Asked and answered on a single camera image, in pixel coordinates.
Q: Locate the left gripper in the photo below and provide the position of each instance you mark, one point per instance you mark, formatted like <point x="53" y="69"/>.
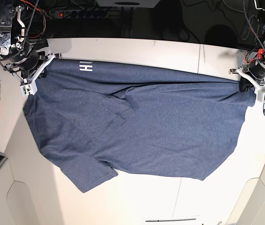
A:
<point x="256" y="69"/>

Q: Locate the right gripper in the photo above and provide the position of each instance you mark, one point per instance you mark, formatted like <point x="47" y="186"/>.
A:
<point x="27" y="60"/>

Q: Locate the blue grey t-shirt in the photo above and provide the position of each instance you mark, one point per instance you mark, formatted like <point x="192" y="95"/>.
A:
<point x="92" y="119"/>

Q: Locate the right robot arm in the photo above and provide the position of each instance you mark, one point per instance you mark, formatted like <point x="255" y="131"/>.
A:
<point x="19" y="52"/>

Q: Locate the black power strip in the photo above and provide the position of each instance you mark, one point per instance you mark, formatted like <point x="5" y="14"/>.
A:
<point x="79" y="13"/>

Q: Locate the white panel lower right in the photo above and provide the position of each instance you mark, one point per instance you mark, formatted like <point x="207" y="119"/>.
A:
<point x="250" y="207"/>

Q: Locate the white panel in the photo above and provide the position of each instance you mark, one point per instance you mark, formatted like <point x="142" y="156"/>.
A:
<point x="250" y="207"/>
<point x="16" y="205"/>

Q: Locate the white framed tray bottom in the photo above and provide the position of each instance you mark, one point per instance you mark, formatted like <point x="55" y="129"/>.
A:
<point x="168" y="219"/>

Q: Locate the white panel lower left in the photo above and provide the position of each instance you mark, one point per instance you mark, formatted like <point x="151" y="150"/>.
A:
<point x="16" y="205"/>

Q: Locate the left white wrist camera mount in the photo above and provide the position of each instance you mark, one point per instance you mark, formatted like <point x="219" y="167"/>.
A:
<point x="260" y="89"/>

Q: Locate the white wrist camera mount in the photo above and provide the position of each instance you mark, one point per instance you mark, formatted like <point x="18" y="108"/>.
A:
<point x="260" y="89"/>
<point x="28" y="85"/>

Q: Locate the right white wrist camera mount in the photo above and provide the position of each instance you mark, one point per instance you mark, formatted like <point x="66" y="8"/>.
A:
<point x="28" y="85"/>

